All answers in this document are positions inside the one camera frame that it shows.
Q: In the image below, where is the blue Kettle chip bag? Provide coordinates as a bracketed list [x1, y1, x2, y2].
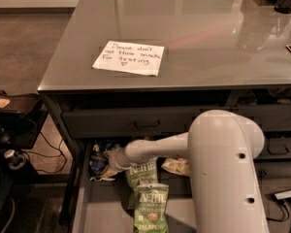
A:
[88, 140, 118, 182]

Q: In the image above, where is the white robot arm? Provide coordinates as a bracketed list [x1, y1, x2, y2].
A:
[109, 110, 269, 233]

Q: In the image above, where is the green Kettle bag middle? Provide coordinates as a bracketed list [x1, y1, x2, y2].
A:
[125, 159, 158, 209]

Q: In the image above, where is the green kettle bag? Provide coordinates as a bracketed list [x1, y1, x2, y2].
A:
[134, 183, 169, 233]
[125, 159, 158, 209]

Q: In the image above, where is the top left drawer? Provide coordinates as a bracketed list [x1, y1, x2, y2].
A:
[61, 106, 232, 140]

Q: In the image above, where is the open middle drawer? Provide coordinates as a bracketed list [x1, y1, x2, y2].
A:
[72, 142, 200, 233]

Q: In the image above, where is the green Kettle bag front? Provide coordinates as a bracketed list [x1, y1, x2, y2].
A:
[134, 183, 169, 233]

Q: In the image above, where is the brown chip bag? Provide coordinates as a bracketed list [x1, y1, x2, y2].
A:
[161, 158, 190, 177]

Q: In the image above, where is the grey metal drawer cabinet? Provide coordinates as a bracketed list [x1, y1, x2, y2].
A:
[37, 0, 291, 233]

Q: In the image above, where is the bottom right drawer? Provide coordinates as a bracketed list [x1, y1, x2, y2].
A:
[255, 162, 291, 179]

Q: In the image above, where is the top right drawer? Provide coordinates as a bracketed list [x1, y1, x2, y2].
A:
[232, 104, 291, 132]

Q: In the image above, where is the middle right drawer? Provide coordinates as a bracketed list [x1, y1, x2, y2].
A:
[256, 138, 291, 160]

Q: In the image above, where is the silver round canister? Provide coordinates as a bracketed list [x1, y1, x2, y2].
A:
[4, 150, 26, 170]

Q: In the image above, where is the handwritten white paper note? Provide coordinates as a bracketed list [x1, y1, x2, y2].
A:
[92, 41, 164, 76]

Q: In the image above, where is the black side cart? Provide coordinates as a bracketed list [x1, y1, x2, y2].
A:
[0, 90, 48, 183]

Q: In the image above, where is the grey power strip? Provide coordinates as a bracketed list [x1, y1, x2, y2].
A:
[272, 190, 291, 201]

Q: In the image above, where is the black cable on floor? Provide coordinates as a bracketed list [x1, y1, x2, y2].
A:
[22, 131, 69, 175]

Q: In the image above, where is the black power cable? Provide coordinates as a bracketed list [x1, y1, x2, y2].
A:
[265, 197, 291, 233]

